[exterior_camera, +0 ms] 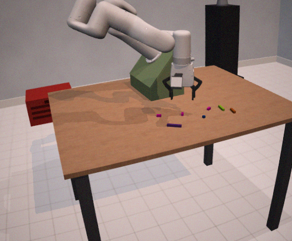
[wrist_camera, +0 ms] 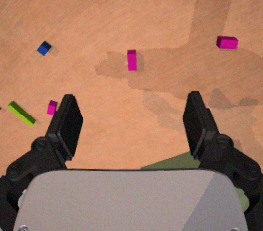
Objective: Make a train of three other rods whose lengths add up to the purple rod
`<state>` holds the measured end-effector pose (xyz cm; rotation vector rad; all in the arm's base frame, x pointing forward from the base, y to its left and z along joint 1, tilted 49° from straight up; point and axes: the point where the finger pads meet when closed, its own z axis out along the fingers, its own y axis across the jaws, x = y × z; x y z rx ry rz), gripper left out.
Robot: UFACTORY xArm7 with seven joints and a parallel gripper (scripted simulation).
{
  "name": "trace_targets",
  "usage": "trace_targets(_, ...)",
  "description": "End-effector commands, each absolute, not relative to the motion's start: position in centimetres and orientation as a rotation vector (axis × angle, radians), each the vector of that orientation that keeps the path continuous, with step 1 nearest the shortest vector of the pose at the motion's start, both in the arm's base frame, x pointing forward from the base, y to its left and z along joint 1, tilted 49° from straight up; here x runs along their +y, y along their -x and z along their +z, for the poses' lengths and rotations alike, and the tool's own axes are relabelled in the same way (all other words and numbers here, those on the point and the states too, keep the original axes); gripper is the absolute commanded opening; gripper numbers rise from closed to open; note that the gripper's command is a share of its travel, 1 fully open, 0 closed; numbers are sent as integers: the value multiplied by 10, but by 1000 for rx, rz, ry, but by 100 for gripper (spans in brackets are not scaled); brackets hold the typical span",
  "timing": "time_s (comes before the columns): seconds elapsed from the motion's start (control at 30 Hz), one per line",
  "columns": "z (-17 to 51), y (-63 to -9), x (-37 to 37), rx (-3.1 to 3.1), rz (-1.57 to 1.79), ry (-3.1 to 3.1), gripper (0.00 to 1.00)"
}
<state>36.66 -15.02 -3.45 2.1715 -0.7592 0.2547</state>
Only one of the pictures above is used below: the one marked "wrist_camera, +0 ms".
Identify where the small blue block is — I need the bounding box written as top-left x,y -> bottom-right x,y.
37,41 -> 52,56

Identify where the lime green rod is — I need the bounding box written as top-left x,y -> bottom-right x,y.
7,101 -> 35,126

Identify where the magenta rod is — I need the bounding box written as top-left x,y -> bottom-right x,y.
47,100 -> 57,116
216,36 -> 239,49
127,50 -> 137,71

